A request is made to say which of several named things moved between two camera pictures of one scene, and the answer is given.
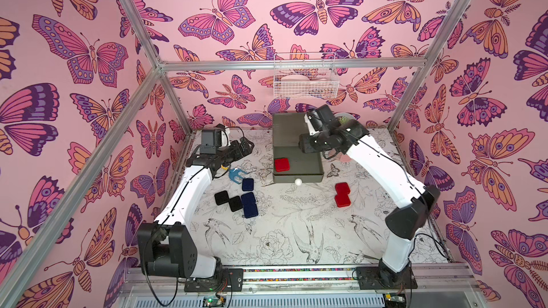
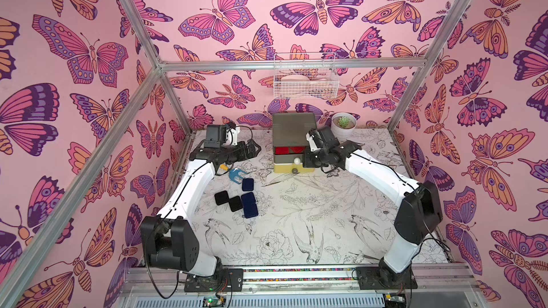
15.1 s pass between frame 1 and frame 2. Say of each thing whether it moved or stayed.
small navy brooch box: stayed
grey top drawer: moved
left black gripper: stayed
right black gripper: moved
